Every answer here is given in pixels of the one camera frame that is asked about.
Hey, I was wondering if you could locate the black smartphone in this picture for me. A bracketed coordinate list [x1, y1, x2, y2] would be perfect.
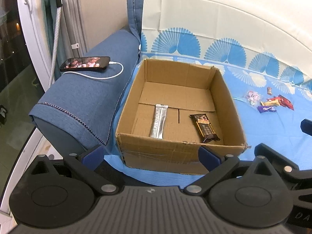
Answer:
[60, 57, 111, 72]

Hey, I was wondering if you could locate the purple chocolate bar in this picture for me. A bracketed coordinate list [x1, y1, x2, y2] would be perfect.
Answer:
[257, 106, 277, 113]

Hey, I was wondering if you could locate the blue sofa armrest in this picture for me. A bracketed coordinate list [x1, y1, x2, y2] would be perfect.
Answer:
[29, 27, 139, 156]

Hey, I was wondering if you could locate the grey curtain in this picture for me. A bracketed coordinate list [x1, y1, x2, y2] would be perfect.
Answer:
[41, 0, 89, 79]

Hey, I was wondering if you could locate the brown chocolate bar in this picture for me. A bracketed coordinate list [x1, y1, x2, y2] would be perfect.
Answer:
[189, 113, 220, 143]

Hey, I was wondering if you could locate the white charging cable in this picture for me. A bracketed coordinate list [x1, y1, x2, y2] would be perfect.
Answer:
[62, 61, 124, 80]

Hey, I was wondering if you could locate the pink candy bag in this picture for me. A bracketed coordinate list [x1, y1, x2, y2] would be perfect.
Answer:
[245, 90, 261, 106]

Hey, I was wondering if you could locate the silver snack bar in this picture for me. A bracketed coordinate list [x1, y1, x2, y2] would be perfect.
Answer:
[150, 104, 168, 139]

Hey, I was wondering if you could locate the red snack packet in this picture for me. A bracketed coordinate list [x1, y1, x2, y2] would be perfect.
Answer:
[278, 95, 294, 110]

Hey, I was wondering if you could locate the blue white patterned cover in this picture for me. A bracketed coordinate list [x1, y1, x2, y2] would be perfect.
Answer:
[103, 0, 312, 188]

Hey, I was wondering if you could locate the braided white pole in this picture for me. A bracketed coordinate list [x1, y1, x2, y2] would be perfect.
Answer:
[48, 0, 62, 88]

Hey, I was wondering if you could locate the red stick snack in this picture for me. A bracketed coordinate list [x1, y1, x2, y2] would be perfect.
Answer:
[267, 97, 281, 101]

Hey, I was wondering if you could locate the yellow snack bar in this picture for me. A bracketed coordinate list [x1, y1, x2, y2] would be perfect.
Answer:
[260, 99, 280, 106]

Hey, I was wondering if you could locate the white window frame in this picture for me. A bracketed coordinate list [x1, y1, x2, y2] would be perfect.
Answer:
[17, 0, 51, 91]

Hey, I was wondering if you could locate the brown cardboard box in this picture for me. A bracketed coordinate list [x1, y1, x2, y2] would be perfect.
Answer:
[115, 59, 247, 174]

